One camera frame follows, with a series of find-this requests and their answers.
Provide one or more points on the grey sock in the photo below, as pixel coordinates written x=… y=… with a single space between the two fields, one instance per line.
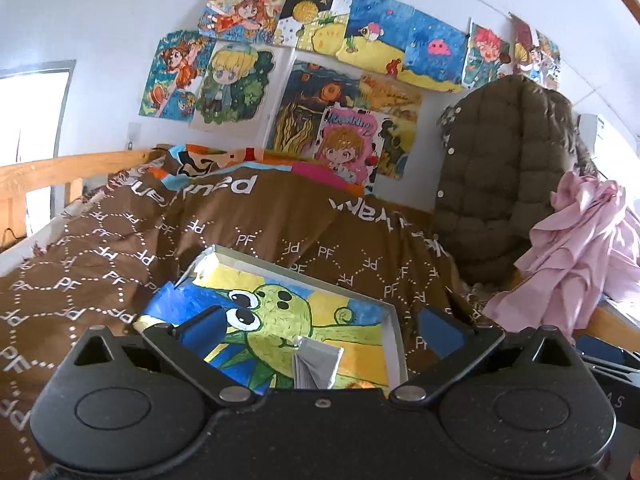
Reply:
x=315 y=364

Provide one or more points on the orange-haired girl top poster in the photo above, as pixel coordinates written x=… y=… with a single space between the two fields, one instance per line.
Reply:
x=251 y=21

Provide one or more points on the underwater yellow sand poster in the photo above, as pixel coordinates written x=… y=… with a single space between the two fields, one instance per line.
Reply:
x=387 y=37

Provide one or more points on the blond boy cartoon poster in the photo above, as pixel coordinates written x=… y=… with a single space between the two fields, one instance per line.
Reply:
x=237 y=82

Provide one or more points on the brown patterned duvet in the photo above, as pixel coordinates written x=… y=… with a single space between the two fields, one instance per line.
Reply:
x=107 y=257

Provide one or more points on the pink cloth garment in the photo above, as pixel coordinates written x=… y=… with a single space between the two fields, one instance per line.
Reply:
x=588 y=247

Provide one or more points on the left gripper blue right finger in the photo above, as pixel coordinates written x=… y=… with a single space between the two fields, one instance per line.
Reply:
x=459 y=348

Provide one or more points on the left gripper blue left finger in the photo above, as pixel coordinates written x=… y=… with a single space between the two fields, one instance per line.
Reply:
x=184 y=348

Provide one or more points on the wooden bed rail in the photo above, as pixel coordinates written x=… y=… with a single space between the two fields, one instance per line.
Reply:
x=70 y=171

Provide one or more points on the starry night painting poster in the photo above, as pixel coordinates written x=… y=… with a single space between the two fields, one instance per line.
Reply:
x=310 y=90

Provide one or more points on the grey tray with frog picture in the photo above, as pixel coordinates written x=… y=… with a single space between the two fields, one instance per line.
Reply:
x=267 y=308

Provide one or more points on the pink anime girl poster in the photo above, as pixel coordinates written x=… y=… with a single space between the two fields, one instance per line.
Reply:
x=350 y=143

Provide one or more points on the olive quilted jacket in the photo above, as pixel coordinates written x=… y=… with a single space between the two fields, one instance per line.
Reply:
x=508 y=144

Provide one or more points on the red-haired kid poster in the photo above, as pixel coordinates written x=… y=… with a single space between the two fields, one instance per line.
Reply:
x=487 y=59

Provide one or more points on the anime girl swimming poster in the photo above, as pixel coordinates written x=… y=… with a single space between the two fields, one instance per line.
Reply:
x=176 y=73

